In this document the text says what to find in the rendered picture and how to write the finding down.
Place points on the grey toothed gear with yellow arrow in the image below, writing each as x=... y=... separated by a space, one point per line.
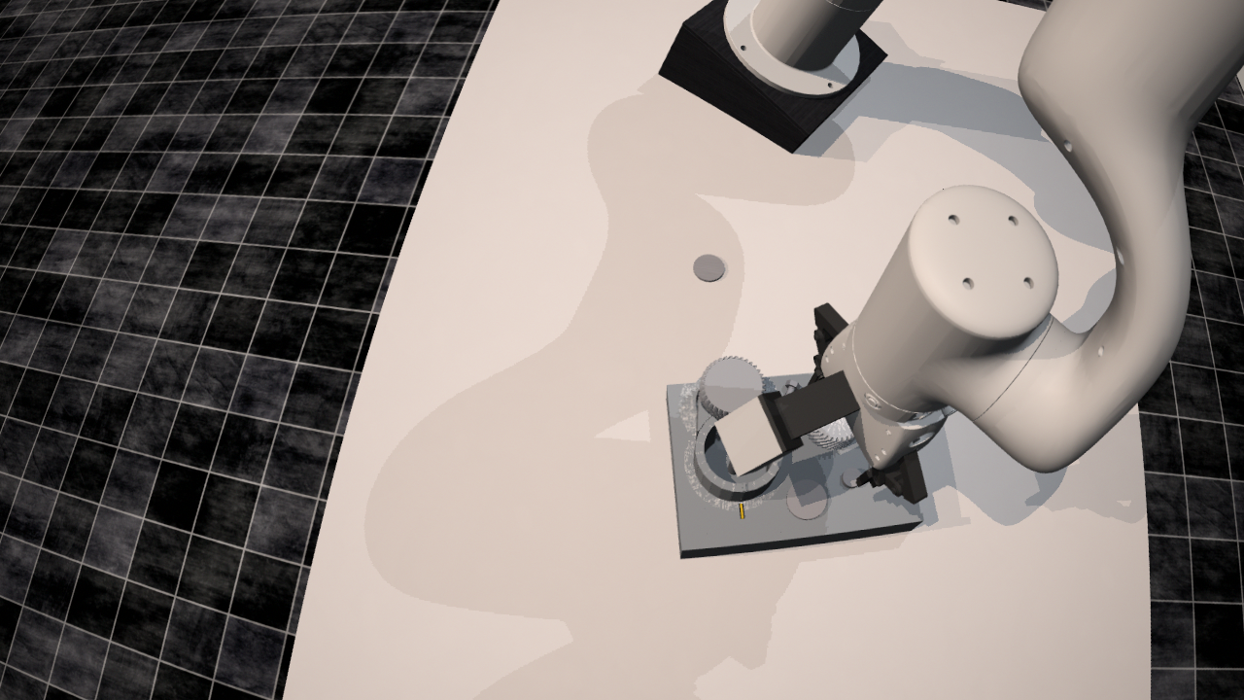
x=834 y=435

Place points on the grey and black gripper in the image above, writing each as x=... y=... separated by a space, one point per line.
x=883 y=442

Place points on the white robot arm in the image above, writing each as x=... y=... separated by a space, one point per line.
x=953 y=323

